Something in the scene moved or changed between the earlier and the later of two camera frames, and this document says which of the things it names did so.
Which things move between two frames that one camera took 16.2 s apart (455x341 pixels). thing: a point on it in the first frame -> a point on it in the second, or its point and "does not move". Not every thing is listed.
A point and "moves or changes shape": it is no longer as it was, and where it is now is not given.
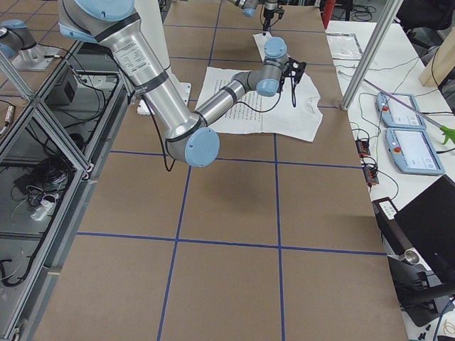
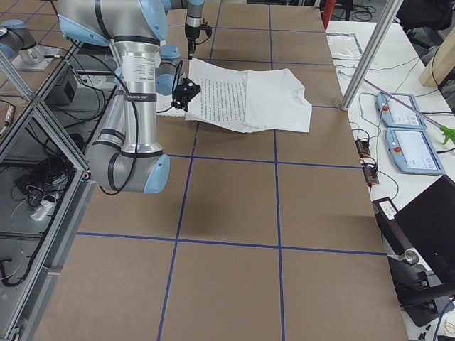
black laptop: (428, 227) does not move
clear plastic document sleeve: (344, 46) does not move
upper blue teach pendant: (395, 114) does not move
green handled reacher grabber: (449, 133) does not move
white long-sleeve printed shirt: (294, 113) moves or changes shape
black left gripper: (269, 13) -> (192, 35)
